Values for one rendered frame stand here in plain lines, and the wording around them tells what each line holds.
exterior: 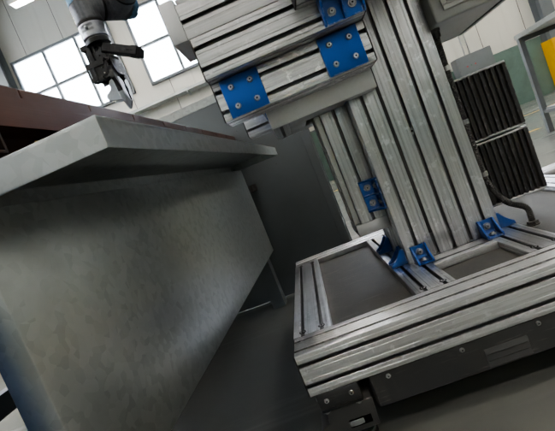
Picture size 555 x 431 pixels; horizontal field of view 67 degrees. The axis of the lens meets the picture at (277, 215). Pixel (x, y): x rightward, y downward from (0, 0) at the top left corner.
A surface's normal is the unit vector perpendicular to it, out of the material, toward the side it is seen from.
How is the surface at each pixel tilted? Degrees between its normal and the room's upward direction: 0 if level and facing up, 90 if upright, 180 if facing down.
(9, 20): 90
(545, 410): 0
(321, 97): 90
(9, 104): 90
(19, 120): 90
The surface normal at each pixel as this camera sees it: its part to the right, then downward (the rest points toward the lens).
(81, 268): 0.92, -0.36
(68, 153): -0.11, 0.14
